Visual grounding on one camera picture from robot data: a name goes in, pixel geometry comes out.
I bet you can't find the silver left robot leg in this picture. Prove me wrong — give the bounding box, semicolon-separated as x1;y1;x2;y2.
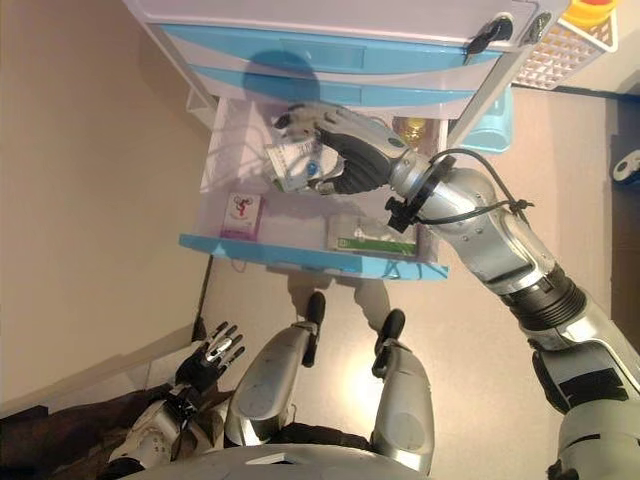
224;322;321;449

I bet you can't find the bed caster wheel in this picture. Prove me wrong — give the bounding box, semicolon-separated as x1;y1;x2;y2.
610;149;640;186

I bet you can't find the waste bin with blue lid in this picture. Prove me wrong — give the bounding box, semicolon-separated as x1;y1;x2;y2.
457;84;516;156

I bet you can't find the yellow sharps container red lid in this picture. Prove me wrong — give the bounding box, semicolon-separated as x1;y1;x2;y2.
569;0;617;26

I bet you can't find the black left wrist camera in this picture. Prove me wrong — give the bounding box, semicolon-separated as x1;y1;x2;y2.
164;387;201;419

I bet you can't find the black left robot foot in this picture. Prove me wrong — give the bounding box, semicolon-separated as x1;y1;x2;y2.
304;291;327;326

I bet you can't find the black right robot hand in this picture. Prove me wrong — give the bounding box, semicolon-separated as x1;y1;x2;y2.
272;102;436;201

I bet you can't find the white mesh basket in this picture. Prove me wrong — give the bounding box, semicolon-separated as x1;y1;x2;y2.
514;0;621;91

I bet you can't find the clear plastic packet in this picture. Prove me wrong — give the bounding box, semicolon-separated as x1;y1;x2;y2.
262;139;351;194

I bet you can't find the black cart key lock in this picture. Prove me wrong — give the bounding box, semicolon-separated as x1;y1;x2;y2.
467;14;516;56

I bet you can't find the white green medicine box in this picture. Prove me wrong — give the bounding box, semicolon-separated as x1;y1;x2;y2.
327;215;419;259

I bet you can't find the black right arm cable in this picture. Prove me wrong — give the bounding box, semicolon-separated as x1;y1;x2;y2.
427;148;534;226

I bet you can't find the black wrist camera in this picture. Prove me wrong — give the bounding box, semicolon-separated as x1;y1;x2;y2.
384;197;420;234
164;387;201;419

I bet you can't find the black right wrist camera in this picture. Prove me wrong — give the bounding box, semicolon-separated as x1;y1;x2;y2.
384;197;420;234

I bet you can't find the white pink medicine box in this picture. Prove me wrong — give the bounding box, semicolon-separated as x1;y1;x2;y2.
221;192;265;240

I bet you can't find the black robot foot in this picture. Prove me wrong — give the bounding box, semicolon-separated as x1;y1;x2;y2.
377;308;406;346
304;291;327;326

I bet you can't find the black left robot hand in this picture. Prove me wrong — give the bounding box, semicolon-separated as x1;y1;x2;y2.
174;321;247;396

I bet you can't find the black right robot foot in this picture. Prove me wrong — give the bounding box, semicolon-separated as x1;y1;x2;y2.
377;308;406;346

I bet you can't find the white medical cart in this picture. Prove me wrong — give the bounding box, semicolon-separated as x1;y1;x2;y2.
124;0;574;281

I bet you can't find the white drawer blue handle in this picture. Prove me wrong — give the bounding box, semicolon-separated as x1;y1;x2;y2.
149;19;506;71
178;94;451;284
182;62;494;109

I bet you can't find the amber glass bottle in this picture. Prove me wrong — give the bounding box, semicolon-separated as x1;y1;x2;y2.
392;117;431;151

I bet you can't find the small cart pillar lock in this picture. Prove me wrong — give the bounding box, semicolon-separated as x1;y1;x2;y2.
522;13;554;46

